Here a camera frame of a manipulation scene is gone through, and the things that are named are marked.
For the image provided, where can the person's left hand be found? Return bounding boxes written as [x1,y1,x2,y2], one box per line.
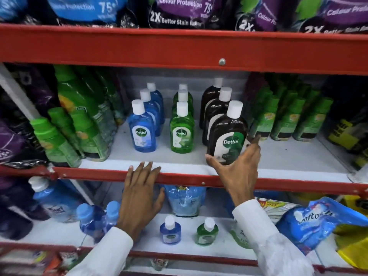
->
[116,161,166,242]

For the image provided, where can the person's right hand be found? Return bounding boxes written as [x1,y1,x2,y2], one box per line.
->
[205,134,262,208]

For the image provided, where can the dark brown antiseptic bottle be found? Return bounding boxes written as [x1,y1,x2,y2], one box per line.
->
[206,100,248,166]
[200,78,224,130]
[202,87,233,146]

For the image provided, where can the person's right forearm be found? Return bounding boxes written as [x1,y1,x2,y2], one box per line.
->
[232,199,315,276]

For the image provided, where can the person's left forearm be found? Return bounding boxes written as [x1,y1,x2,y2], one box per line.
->
[66,226,134,276]

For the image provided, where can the light blue refill pouch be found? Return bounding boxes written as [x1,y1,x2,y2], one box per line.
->
[163,185,207,218]

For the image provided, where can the small blue antiseptic bottle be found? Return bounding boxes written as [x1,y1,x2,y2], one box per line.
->
[159,215,182,246]

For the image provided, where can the wrapped pair of blue bottles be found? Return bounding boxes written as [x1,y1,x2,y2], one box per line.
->
[76,200,121,242]

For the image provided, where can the small green antiseptic bottle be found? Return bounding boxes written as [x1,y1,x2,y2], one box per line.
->
[196,217,219,246]

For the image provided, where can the white shelf board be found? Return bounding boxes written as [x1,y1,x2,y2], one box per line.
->
[77,118,355,184]
[0,195,347,261]

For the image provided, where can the colourful printed packet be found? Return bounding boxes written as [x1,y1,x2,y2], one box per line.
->
[255,198,300,225]

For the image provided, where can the green refill pouch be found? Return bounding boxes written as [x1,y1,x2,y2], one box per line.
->
[229,220,251,249]

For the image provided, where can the blue softener bottle white cap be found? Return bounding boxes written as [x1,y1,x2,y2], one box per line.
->
[28,176,84,223]

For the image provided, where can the group of large green bottles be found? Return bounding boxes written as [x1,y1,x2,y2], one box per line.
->
[30,65,127,168]

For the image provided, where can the row of slim green bottles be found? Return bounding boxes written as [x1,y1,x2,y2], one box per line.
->
[248,73,334,142]

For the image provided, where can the blue softener pouch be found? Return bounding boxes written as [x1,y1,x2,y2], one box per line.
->
[275,197,368,254]

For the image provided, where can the colourful packets under rack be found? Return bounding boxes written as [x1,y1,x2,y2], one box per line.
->
[30,249,84,276]

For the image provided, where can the pile of dark purple pouches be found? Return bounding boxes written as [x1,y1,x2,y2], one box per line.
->
[0,64,59,170]

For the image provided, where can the dark purple packets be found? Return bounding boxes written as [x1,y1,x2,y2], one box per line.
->
[0,177,50,241]

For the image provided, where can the red metal shelf rack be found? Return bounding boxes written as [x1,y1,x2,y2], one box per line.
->
[0,23,368,276]

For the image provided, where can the yellow and black packets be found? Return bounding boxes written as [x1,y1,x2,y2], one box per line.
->
[327,77,368,171]

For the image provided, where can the white slanted rack strut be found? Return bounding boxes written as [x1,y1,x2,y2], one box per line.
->
[0,64,41,121]

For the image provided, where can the purple detergent packet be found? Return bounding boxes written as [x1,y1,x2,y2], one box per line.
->
[235,0,297,32]
[147,0,228,30]
[296,0,368,34]

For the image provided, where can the yellow plastic bag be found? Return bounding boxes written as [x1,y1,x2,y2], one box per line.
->
[334,195,368,270]

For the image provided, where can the blue detergent packet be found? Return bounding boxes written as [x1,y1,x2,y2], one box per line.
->
[0,0,29,22]
[45,0,129,25]

